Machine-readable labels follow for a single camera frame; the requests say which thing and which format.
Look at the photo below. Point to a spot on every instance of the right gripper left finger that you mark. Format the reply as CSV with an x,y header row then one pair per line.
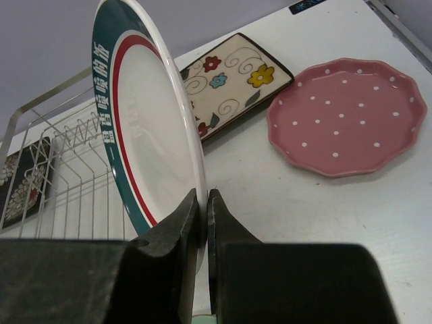
x,y
170,251

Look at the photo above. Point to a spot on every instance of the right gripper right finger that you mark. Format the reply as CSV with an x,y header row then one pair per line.
x,y
233,269

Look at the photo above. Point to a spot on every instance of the white plate green rim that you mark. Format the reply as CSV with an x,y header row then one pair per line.
x,y
146,119

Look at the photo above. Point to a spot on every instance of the cream flower square plate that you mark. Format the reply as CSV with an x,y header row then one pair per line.
x,y
230,80

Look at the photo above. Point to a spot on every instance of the mint green flower plate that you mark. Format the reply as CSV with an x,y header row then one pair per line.
x,y
204,319

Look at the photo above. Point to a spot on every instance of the black floral square plate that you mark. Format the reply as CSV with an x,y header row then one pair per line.
x,y
25,181

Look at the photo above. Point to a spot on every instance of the pink polka dot plate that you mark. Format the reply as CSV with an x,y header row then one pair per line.
x,y
346,117

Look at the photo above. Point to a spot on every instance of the right blue table label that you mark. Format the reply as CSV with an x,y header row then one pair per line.
x,y
303,5

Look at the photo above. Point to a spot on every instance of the wire dish rack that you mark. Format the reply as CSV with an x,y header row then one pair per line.
x,y
83,202

